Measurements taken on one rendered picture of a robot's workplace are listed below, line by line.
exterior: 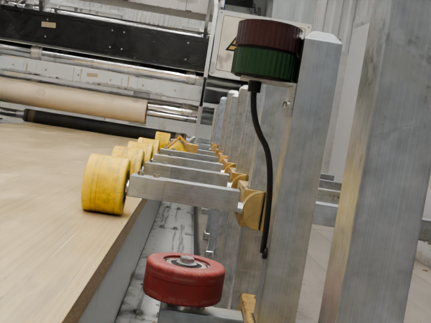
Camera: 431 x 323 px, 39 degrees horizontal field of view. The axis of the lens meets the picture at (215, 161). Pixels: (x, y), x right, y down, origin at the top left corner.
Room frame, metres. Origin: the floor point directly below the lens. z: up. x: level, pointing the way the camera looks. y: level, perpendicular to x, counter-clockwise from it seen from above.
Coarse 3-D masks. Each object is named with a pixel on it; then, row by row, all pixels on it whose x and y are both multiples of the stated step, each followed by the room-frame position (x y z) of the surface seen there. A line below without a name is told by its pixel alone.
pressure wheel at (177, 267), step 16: (160, 256) 0.61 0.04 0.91; (176, 256) 0.63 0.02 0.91; (192, 256) 0.64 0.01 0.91; (160, 272) 0.58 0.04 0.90; (176, 272) 0.57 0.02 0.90; (192, 272) 0.57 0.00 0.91; (208, 272) 0.58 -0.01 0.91; (224, 272) 0.60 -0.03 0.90; (144, 288) 0.60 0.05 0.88; (160, 288) 0.58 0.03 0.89; (176, 288) 0.57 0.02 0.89; (192, 288) 0.57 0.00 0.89; (208, 288) 0.58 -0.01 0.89; (176, 304) 0.57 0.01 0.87; (192, 304) 0.57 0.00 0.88; (208, 304) 0.58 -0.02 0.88
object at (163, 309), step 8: (160, 304) 0.61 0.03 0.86; (160, 312) 0.59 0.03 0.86; (168, 312) 0.59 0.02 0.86; (176, 312) 0.59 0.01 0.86; (184, 312) 0.60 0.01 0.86; (192, 312) 0.60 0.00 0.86; (200, 312) 0.60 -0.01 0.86; (208, 312) 0.61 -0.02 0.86; (216, 312) 0.61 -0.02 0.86; (224, 312) 0.61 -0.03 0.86; (232, 312) 0.62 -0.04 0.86; (240, 312) 0.62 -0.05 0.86; (160, 320) 0.59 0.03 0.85; (168, 320) 0.59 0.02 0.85; (176, 320) 0.59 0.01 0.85; (184, 320) 0.59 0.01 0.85; (192, 320) 0.59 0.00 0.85; (200, 320) 0.60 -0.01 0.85; (208, 320) 0.60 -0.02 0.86; (216, 320) 0.60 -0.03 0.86; (224, 320) 0.60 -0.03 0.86; (232, 320) 0.60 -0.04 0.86; (240, 320) 0.60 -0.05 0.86; (296, 320) 0.63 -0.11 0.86; (304, 320) 0.63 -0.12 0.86
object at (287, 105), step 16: (256, 48) 0.55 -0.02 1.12; (272, 48) 0.55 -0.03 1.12; (256, 80) 0.56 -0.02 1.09; (272, 80) 0.56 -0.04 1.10; (288, 80) 0.56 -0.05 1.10; (256, 96) 0.57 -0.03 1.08; (288, 96) 0.58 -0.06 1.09; (256, 112) 0.57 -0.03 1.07; (288, 112) 0.56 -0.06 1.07; (256, 128) 0.57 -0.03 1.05; (272, 176) 0.57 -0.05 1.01; (272, 192) 0.57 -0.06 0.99
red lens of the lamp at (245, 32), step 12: (240, 24) 0.56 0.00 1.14; (252, 24) 0.55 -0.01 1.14; (264, 24) 0.54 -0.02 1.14; (276, 24) 0.54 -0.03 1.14; (288, 24) 0.55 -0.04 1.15; (240, 36) 0.56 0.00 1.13; (252, 36) 0.55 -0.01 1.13; (264, 36) 0.54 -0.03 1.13; (276, 36) 0.54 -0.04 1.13; (288, 36) 0.55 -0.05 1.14; (300, 36) 0.56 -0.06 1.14; (288, 48) 0.55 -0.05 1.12; (300, 48) 0.57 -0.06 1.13
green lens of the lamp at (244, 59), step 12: (240, 48) 0.56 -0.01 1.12; (252, 48) 0.55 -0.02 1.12; (240, 60) 0.55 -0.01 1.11; (252, 60) 0.55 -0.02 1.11; (264, 60) 0.54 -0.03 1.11; (276, 60) 0.54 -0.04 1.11; (288, 60) 0.55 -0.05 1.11; (252, 72) 0.55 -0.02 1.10; (264, 72) 0.54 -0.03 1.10; (276, 72) 0.54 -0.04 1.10; (288, 72) 0.55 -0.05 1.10
